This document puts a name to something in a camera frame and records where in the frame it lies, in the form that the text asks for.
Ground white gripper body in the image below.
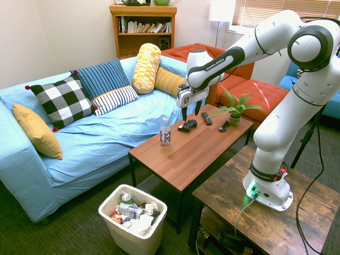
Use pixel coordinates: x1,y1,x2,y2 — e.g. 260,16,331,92
176,84,209,108

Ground clear plastic bottle purple label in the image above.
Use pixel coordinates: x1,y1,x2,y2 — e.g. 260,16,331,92
159,116,171,147

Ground white plastic trash bin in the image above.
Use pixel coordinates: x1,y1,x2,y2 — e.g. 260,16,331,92
98,184,168,255

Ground black game controller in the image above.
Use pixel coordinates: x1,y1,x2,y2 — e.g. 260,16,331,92
177,119,199,133

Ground mustard striped pillow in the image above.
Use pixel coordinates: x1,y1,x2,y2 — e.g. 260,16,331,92
154,66,186,98

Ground small potted green fern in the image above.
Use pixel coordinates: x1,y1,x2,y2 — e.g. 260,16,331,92
207,85,264,127

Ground orange armchair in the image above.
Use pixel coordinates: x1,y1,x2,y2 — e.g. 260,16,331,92
160,43,256,107

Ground yellow white patterned bolster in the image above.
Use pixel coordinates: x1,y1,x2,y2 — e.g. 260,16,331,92
132,42,162,95

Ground orange ottoman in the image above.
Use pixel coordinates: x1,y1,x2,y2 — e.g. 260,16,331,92
218,79,290,131

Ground white navy striped pillow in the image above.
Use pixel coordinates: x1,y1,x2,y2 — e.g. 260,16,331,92
91,85,139,117

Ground light blue sofa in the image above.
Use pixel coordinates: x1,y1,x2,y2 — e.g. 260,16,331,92
0,55,205,223

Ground row of paperback books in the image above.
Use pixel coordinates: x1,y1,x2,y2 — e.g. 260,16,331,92
117,16,173,34

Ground blue striped pillow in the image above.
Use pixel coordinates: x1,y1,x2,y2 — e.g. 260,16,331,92
70,58,132,101

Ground white shade floor lamp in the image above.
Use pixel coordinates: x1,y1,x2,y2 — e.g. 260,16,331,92
208,0,236,48

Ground wooden bookshelf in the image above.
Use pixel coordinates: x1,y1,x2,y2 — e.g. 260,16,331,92
109,4,178,60

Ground crumpled white tissue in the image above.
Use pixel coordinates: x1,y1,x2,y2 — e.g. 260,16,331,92
144,202,160,216

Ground large white paper tissue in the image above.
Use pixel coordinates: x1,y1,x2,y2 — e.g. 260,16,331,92
124,214,155,235

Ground black white checkered pillow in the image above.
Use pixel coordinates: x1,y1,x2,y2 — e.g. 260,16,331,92
24,69,99,132

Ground wooden window blinds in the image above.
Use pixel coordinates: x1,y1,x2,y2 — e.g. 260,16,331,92
232,0,340,29

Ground blue armchair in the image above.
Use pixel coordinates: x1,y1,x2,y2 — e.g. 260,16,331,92
278,52,340,120

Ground black power strip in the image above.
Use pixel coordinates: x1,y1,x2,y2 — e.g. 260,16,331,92
204,230,247,252

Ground rustic dark wood table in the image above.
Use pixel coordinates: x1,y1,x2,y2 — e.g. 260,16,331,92
188,144,340,255

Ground plain mustard yellow pillow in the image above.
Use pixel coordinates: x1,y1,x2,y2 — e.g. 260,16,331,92
12,103,64,160

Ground wood coffee table black frame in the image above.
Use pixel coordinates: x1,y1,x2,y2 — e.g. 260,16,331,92
128,103,255,234

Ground black camera tripod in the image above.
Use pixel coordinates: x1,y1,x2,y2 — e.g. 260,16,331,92
290,105,327,169

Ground grey cable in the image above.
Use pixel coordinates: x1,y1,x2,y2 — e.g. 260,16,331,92
234,198,256,237

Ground black cable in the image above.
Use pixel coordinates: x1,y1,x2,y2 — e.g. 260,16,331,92
295,106,326,255

